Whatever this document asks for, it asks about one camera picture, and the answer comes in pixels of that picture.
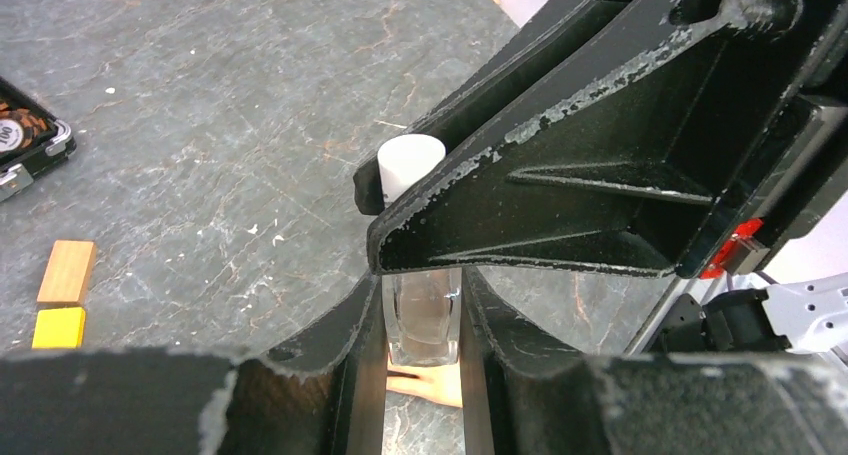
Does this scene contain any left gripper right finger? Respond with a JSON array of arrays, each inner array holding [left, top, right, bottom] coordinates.
[[461, 268, 847, 454]]

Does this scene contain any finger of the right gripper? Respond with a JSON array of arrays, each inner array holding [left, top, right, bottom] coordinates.
[[352, 0, 657, 218], [366, 0, 847, 278]]

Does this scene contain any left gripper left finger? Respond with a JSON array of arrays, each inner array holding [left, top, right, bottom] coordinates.
[[1, 274, 387, 454]]

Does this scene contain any clear nail polish bottle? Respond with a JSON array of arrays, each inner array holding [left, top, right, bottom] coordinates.
[[382, 268, 462, 367]]

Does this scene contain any white nail polish cap brush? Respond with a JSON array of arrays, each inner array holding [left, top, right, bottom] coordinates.
[[377, 134, 446, 205]]

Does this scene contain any mannequin hand with red nails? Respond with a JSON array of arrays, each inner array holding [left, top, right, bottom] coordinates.
[[386, 363, 463, 408]]

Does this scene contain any yellow block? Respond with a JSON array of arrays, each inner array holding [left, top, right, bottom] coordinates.
[[31, 307, 86, 349]]

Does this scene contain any orange wooden block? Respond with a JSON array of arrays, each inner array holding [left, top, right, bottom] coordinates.
[[37, 240, 97, 306]]

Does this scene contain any black poker chip case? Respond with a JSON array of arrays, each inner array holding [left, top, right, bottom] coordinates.
[[1, 79, 77, 201]]

